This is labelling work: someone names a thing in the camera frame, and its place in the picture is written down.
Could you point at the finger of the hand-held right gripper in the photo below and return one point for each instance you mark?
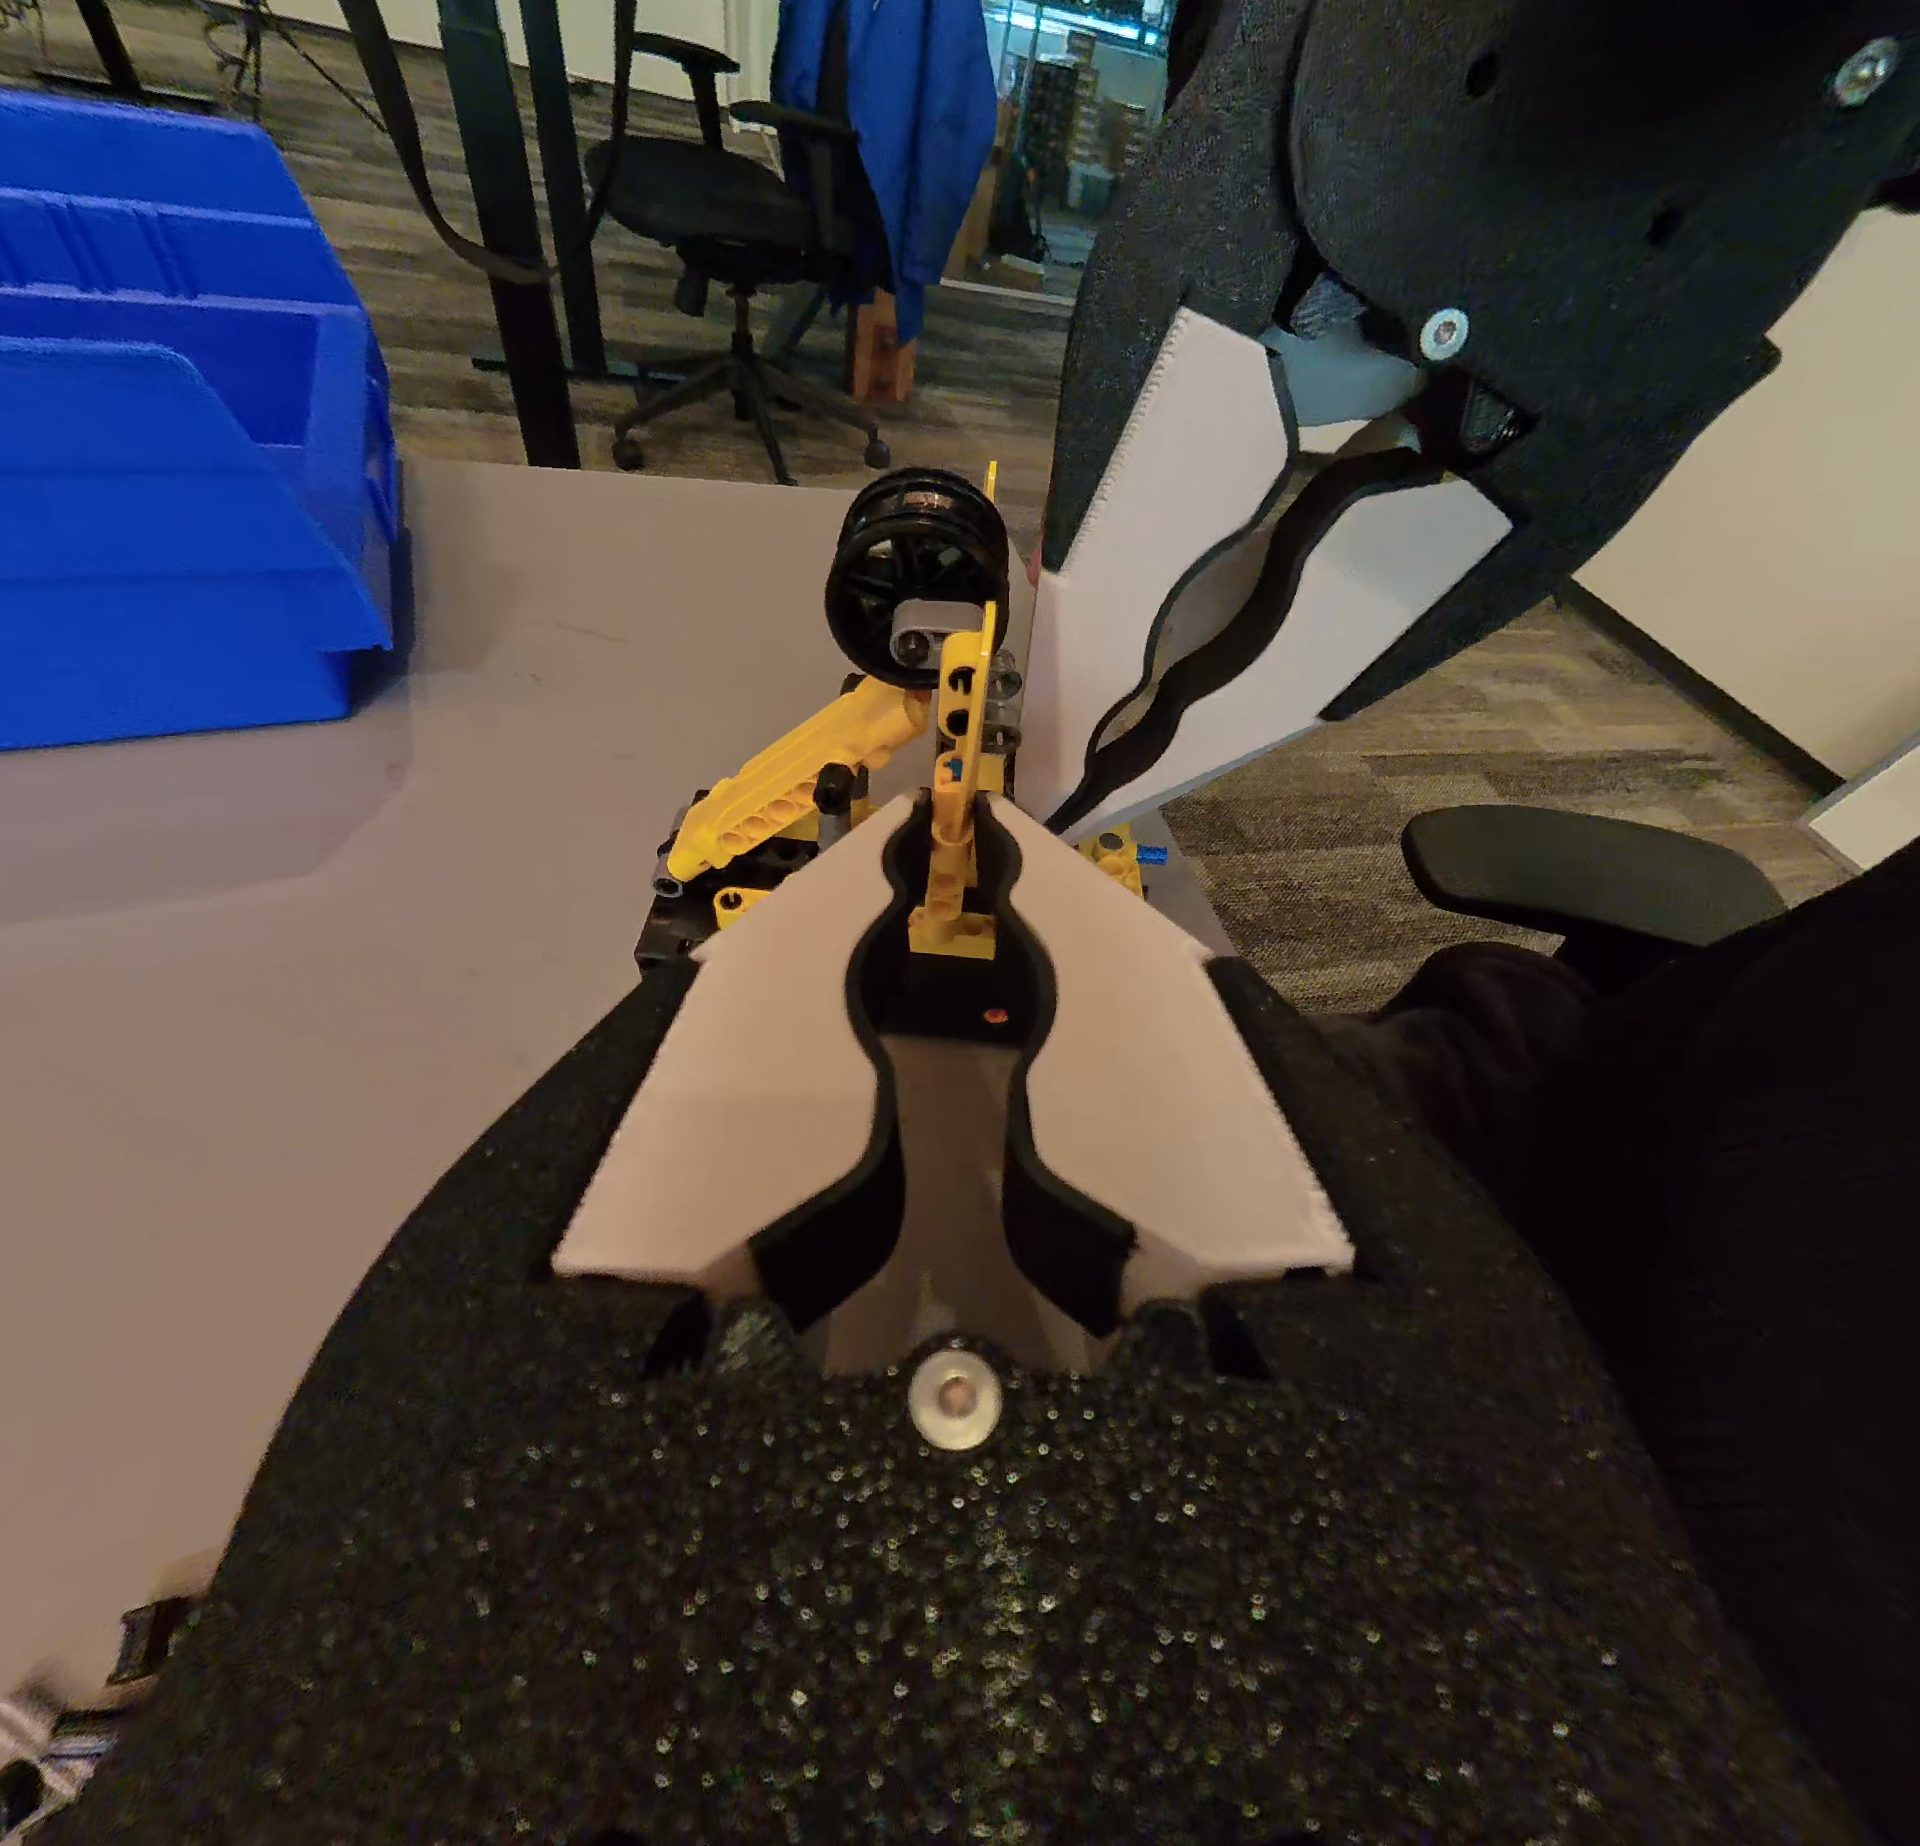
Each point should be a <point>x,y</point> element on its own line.
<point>1170,481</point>
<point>1351,600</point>

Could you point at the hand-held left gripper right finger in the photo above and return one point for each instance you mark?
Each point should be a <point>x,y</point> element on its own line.
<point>1184,1126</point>

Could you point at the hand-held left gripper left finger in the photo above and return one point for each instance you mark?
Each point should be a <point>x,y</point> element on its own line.
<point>705,1126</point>

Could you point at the black toy wheel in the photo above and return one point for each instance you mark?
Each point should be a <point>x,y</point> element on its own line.
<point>899,555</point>

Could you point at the yellow brick wheel assembly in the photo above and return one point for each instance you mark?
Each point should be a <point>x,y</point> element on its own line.
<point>961,693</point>

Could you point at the black yellow toy brick base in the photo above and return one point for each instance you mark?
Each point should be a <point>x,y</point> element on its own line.
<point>751,811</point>

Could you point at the wooden block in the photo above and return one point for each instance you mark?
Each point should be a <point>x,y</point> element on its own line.
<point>884,354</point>

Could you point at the black chair armrest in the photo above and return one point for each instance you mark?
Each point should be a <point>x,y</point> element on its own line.
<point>1592,871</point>

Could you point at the blue jacket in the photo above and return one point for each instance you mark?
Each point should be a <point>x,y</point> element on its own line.
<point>899,76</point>

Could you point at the black office chair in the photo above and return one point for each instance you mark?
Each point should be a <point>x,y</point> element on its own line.
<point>721,212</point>

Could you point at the black desk leg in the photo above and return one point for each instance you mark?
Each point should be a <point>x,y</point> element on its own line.
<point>512,181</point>
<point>93,8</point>

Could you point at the nested blue plastic bins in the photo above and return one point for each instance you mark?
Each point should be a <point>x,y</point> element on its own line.
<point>165,496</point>

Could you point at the pile of loose toy pieces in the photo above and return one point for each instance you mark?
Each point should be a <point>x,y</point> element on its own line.
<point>77,1710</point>

